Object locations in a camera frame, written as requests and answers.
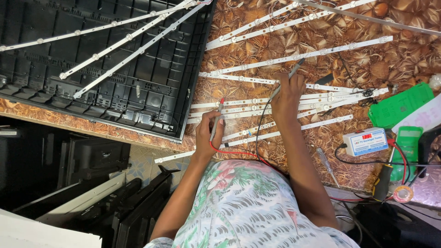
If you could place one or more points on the person's left hand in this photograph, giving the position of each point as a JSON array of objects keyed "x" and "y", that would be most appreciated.
[{"x": 205, "y": 137}]

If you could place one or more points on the person's right hand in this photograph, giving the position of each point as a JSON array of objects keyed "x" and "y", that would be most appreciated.
[{"x": 287, "y": 103}]

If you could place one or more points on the grey red-tipped test probe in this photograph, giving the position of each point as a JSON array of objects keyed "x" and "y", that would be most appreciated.
[{"x": 217, "y": 120}]

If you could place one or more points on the grey black-tipped test probe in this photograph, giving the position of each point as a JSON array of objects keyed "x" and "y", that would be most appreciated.
[{"x": 293, "y": 71}]

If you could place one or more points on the black tape piece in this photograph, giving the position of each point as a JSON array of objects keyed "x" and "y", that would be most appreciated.
[{"x": 324, "y": 79}]

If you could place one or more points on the spread of LED strips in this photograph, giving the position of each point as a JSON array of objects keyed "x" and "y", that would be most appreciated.
[{"x": 310, "y": 54}]

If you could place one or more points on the black plastic television back cover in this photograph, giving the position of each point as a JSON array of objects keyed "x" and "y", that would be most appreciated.
[{"x": 144, "y": 89}]

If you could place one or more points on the floral shirt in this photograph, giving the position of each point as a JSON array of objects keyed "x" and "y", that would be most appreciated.
[{"x": 248, "y": 210}]

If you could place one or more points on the white backlight tester box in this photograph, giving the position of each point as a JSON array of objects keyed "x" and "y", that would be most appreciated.
[{"x": 365, "y": 143}]

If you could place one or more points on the white LED backlight strip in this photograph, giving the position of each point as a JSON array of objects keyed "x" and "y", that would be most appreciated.
[
  {"x": 77, "y": 32},
  {"x": 129, "y": 37},
  {"x": 139, "y": 51}
]

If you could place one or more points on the green plastic packet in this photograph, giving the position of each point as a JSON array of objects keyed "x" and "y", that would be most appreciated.
[{"x": 399, "y": 105}]

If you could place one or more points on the white pink paper sheet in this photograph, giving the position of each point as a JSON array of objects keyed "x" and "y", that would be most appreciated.
[{"x": 423, "y": 119}]

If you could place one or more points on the heap of black television panels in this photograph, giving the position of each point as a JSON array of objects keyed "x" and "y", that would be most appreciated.
[{"x": 69, "y": 172}]

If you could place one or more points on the black box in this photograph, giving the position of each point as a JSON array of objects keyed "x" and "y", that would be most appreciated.
[{"x": 430, "y": 144}]

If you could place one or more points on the white plastic lump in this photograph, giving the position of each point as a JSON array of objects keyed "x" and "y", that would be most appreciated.
[{"x": 436, "y": 82}]

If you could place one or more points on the black device casing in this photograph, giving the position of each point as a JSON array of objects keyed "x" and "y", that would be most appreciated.
[{"x": 399, "y": 227}]

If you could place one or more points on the white board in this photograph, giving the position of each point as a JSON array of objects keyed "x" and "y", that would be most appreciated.
[{"x": 38, "y": 232}]

